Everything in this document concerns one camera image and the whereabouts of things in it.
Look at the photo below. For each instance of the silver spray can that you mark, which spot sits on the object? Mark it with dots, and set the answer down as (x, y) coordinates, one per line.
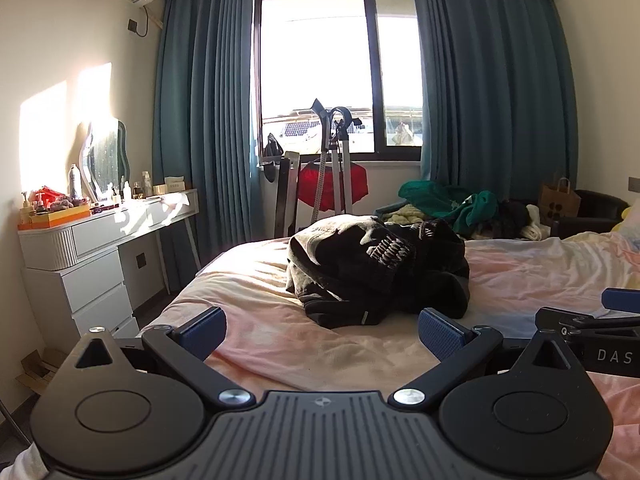
(75, 182)

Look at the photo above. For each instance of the yellow plush toy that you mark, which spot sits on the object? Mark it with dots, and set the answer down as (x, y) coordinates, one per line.
(625, 220)

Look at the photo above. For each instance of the black ripped jeans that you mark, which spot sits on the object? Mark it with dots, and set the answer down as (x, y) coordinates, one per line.
(425, 260)

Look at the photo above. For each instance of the brown paper bag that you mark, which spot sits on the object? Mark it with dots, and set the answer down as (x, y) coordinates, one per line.
(560, 205)

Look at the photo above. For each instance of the green garment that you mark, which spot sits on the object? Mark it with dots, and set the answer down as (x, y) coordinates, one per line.
(440, 200)

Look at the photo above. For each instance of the cardboard box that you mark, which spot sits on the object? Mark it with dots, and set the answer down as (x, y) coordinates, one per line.
(42, 370)

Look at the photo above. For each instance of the orange tray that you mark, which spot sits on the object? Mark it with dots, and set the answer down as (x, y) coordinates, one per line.
(55, 220)

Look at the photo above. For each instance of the tissue box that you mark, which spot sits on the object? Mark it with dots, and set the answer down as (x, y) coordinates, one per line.
(175, 184)

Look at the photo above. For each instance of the folded ironing board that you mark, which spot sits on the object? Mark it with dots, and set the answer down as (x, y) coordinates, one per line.
(287, 195)

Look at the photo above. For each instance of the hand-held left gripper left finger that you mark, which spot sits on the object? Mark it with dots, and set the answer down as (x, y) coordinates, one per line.
(200, 335)

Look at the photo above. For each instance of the black pants with reflective tag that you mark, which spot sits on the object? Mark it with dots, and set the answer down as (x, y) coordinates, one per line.
(345, 310)

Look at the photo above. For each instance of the window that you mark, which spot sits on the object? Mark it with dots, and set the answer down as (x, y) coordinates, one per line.
(320, 60)

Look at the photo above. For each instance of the grey wall switch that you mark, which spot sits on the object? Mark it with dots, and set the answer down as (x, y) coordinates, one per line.
(634, 183)

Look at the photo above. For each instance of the teal curtain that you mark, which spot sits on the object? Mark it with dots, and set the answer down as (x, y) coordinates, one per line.
(205, 135)
(495, 85)

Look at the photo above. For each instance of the white dressing table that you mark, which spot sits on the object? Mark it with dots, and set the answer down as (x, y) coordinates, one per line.
(100, 265)

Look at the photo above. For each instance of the dark wall socket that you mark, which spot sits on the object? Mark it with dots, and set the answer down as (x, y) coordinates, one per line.
(133, 25)

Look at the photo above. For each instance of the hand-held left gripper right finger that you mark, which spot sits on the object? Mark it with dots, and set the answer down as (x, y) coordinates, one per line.
(442, 335)

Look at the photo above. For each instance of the pastel bed blanket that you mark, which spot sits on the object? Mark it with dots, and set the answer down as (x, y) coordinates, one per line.
(280, 350)

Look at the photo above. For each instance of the dark clothes heap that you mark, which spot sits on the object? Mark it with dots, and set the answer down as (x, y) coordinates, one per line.
(512, 217)

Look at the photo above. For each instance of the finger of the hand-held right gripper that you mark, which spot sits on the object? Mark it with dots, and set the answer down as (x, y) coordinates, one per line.
(575, 321)
(622, 300)

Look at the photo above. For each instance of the wavy mirror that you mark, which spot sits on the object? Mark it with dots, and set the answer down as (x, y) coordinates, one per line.
(107, 160)

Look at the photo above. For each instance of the black armchair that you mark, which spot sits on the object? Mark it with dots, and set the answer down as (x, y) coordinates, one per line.
(597, 210)

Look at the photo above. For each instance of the white cloth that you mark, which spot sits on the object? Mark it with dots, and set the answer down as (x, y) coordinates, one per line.
(536, 227)

